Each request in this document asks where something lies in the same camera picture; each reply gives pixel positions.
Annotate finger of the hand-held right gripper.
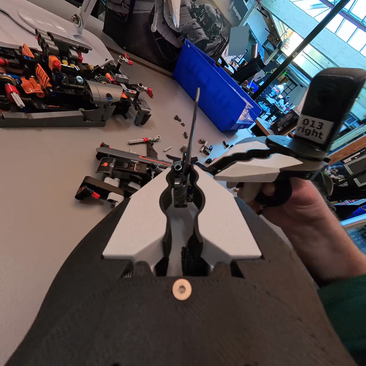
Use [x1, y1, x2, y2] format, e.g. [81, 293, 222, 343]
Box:
[219, 141, 272, 162]
[213, 154, 304, 183]

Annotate white book stand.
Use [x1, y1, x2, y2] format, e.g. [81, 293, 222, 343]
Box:
[0, 0, 115, 69]

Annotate lego car chassis model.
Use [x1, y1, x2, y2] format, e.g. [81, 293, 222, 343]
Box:
[0, 27, 153, 128]

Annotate person's right forearm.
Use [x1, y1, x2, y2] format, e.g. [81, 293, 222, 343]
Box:
[286, 217, 366, 366]

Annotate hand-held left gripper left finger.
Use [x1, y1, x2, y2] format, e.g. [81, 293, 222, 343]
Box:
[101, 167, 173, 260]

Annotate black steel column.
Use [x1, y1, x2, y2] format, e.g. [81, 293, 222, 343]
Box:
[252, 0, 352, 100]

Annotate person's right hand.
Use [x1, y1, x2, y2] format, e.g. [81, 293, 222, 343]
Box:
[237, 177, 341, 244]

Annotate grey black lego door assembly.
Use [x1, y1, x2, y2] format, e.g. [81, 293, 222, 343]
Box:
[75, 142, 175, 209]

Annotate blue storage bin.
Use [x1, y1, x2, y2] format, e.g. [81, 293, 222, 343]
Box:
[172, 39, 262, 132]

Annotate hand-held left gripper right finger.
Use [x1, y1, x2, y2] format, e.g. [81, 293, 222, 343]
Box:
[195, 165, 263, 259]

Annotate dark grey lego beam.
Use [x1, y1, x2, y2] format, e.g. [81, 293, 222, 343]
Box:
[172, 160, 198, 209]

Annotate clear plastic parts bags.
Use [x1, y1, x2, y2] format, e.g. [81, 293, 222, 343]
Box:
[237, 97, 258, 126]

